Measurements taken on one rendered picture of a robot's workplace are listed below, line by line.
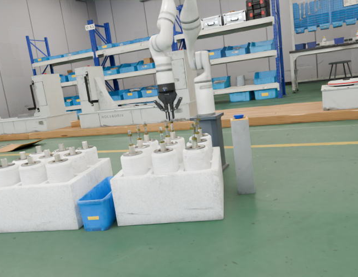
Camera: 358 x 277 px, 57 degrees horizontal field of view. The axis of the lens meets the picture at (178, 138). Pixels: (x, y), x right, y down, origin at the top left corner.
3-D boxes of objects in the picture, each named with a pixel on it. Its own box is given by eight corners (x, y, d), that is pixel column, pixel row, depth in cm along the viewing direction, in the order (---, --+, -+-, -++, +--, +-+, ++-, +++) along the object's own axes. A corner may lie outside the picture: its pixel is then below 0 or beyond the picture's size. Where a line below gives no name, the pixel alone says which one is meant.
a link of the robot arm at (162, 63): (150, 73, 141) (163, 71, 134) (144, 36, 138) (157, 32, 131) (163, 71, 145) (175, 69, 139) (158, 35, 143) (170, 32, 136)
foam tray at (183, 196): (143, 190, 159) (137, 154, 156) (223, 183, 153) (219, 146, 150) (117, 226, 121) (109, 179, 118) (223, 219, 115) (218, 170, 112)
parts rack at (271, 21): (60, 116, 834) (45, 38, 801) (287, 94, 601) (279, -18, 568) (41, 120, 777) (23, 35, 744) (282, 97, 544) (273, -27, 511)
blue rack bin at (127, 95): (135, 97, 720) (133, 88, 717) (150, 95, 704) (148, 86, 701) (122, 100, 676) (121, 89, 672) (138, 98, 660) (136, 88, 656)
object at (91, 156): (87, 183, 159) (80, 146, 156) (105, 181, 157) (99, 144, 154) (78, 189, 149) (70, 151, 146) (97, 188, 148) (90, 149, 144)
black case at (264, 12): (251, 23, 584) (250, 14, 581) (271, 20, 570) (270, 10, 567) (246, 21, 546) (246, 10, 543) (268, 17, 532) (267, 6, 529)
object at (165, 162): (161, 204, 118) (154, 155, 115) (154, 196, 127) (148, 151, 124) (186, 198, 121) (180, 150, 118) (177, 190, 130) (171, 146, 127)
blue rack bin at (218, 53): (210, 61, 636) (209, 50, 633) (229, 58, 620) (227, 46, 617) (201, 61, 592) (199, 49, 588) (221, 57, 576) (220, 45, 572)
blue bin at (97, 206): (110, 201, 149) (106, 176, 147) (133, 200, 147) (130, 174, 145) (81, 232, 120) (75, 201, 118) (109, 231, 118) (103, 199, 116)
